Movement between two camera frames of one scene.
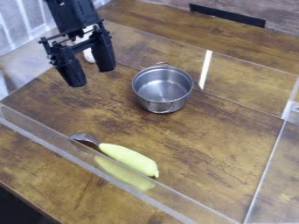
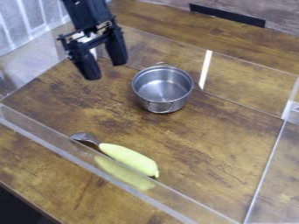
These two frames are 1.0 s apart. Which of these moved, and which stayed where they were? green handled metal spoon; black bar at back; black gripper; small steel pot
Moved: black gripper
Stayed: small steel pot; black bar at back; green handled metal spoon
